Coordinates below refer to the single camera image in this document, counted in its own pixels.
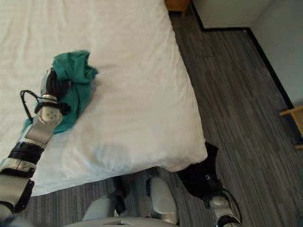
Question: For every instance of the wooden nightstand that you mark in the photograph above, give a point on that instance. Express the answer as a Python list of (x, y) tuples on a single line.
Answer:
[(176, 6)]

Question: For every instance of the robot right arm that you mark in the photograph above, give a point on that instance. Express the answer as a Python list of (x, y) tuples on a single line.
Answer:
[(223, 210)]

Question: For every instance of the green garment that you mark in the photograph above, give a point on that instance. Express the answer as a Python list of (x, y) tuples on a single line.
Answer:
[(79, 68)]

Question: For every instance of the robot silver right leg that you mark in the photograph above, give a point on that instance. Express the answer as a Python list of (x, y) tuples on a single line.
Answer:
[(162, 201)]

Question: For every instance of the black baseboard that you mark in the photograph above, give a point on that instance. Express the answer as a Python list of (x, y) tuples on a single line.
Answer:
[(265, 52)]

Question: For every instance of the robot silver torso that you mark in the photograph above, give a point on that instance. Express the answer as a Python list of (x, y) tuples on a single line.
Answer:
[(118, 222)]

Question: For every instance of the robot silver left leg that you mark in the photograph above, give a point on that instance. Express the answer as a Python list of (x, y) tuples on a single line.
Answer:
[(99, 209)]

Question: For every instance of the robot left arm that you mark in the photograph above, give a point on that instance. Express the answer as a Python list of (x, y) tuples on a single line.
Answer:
[(38, 132)]

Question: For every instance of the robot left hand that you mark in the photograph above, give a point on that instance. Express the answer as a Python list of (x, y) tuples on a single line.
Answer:
[(55, 84)]

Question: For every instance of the robot silver leg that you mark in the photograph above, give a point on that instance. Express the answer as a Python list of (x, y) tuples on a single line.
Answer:
[(99, 209), (162, 201)]

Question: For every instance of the black garment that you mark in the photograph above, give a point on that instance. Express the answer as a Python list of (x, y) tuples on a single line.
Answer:
[(201, 165)]

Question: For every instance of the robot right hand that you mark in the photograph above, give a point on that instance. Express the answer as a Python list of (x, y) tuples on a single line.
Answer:
[(213, 185)]

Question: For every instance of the bed with white sheet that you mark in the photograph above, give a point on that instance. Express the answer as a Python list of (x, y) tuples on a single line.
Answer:
[(132, 71)]

